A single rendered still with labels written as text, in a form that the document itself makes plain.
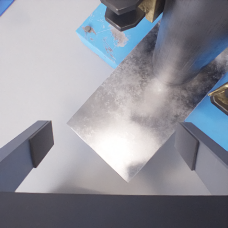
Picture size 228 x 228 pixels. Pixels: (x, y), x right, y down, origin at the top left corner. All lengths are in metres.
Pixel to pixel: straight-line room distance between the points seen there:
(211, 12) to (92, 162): 0.81
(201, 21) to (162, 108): 0.45
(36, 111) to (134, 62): 0.64
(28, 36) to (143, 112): 0.89
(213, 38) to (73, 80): 0.77
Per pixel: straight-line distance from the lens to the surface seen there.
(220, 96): 0.49
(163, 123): 0.77
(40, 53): 1.18
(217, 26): 0.43
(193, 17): 0.42
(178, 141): 0.17
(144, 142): 0.76
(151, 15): 0.56
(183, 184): 0.98
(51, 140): 0.17
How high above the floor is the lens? 0.91
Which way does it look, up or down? 80 degrees down
